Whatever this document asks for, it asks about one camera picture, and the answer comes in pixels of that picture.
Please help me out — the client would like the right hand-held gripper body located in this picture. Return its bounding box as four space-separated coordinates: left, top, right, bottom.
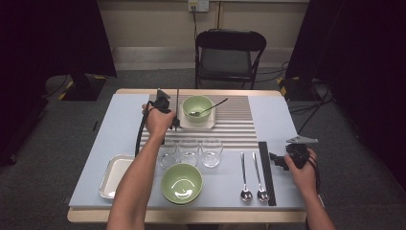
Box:
284 135 320 170

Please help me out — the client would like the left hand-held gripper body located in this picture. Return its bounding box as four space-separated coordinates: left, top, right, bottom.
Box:
151 88 173 115

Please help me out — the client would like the slim black chopstick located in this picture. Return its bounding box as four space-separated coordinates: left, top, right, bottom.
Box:
175 88 180 128

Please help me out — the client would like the silver metal spoon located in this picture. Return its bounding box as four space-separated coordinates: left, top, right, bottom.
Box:
188 97 229 118
239 151 253 203
252 151 270 203

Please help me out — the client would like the white square plate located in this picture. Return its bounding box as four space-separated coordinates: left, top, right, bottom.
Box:
177 102 217 129
99 153 137 200

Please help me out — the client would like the row of black chopsticks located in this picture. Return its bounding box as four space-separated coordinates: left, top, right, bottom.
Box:
258 141 278 207

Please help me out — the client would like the person's left hand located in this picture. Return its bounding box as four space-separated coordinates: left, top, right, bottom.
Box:
141 103 178 142

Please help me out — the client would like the person's right hand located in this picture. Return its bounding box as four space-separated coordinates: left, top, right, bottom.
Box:
283 148 319 194

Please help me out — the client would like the clear drinking glass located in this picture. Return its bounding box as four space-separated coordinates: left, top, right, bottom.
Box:
177 137 201 167
200 137 224 169
157 138 178 170

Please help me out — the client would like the striped woven placemat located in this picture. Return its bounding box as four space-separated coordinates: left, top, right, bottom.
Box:
140 93 259 150

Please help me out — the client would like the light blue table mat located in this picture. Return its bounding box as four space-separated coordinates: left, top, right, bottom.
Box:
68 93 307 212

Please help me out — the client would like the black stand base striped tape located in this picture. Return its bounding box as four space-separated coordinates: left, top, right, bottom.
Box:
58 74 108 103
277 76 322 103

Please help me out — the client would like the black folding chair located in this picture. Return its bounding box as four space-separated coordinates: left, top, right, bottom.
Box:
194 28 268 90

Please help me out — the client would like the light wooden table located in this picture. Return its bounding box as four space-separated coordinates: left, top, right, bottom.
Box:
66 88 308 224

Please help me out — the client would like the black curtain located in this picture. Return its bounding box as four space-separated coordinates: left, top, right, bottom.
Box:
0 0 118 97
285 0 406 193

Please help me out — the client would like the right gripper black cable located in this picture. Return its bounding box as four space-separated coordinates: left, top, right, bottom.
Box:
304 153 322 230

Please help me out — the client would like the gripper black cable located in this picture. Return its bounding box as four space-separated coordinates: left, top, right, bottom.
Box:
134 100 157 157
304 153 322 230

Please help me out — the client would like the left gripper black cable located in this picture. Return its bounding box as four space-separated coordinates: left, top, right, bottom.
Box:
134 100 157 157

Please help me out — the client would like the black floor cable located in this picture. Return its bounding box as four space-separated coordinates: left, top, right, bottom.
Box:
255 60 290 83
42 75 70 99
288 80 336 135

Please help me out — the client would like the black outlet cable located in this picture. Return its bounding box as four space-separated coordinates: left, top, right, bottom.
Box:
191 6 199 41

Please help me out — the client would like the white wall outlet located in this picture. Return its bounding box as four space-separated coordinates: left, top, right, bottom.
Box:
187 0 211 13

